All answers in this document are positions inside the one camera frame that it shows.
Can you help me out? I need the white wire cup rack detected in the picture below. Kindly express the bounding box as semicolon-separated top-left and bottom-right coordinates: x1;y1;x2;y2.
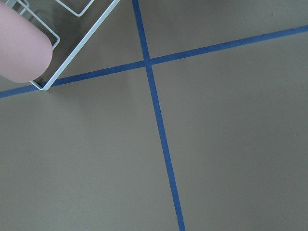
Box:
1;0;118;90

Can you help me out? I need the pink cup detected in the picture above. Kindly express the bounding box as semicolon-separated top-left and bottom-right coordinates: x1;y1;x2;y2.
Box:
0;2;52;83

